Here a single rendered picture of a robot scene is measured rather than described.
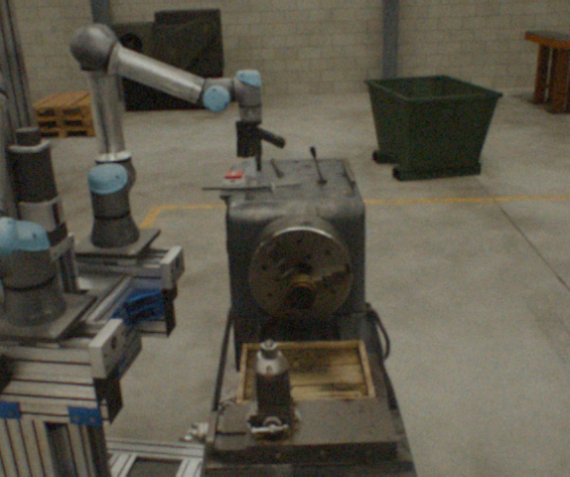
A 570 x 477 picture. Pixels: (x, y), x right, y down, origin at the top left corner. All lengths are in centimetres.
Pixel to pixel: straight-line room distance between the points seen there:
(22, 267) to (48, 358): 24
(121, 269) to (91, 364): 51
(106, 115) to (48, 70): 1051
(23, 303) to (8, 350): 14
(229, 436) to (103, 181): 89
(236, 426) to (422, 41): 1073
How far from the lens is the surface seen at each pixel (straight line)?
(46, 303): 170
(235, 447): 152
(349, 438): 152
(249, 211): 209
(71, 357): 170
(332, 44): 1180
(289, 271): 190
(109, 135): 217
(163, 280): 209
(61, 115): 947
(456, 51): 1208
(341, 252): 196
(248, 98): 211
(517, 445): 315
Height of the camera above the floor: 192
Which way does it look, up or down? 22 degrees down
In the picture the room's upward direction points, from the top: 2 degrees counter-clockwise
